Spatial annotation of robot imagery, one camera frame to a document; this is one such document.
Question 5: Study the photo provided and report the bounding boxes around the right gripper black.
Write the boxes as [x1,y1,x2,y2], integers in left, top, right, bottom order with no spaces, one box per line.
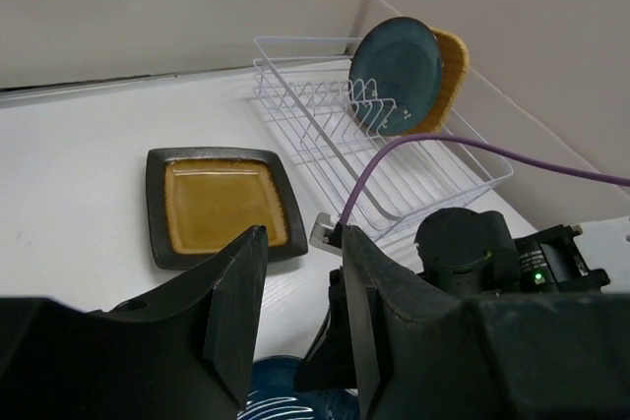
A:
[293,269,357,390]

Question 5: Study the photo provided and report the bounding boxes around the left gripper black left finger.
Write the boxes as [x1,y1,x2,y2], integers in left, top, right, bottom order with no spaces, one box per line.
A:
[1,226,268,419]

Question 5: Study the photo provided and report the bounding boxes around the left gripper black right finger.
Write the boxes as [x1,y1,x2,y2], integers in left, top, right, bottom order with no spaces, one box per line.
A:
[342,226,629,419]

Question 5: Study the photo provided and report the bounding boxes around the dark blue leaf-shaped plate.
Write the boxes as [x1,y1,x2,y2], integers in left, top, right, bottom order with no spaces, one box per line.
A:
[237,356,360,420]

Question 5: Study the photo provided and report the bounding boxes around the brown black square plate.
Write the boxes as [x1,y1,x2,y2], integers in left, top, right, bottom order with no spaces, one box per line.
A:
[145,147,308,270]

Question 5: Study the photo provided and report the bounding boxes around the teal round plate white blossoms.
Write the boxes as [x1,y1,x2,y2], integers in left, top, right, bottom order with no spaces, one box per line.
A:
[348,17,443,136]

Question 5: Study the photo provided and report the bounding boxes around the woven bamboo square plate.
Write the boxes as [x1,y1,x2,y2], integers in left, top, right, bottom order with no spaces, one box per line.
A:
[406,28,470,135]

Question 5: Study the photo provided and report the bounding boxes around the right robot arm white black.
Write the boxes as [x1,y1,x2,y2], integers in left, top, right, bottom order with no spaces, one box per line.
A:
[294,208,629,391]

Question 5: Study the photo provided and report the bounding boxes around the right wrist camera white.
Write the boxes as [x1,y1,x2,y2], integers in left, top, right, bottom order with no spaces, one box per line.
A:
[309,212,343,256]

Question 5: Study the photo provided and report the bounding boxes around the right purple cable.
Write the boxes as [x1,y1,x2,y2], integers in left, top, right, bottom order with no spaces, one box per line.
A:
[337,133,630,229]

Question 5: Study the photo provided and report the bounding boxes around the white wire dish rack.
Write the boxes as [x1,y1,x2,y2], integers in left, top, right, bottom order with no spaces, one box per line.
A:
[254,36,513,248]

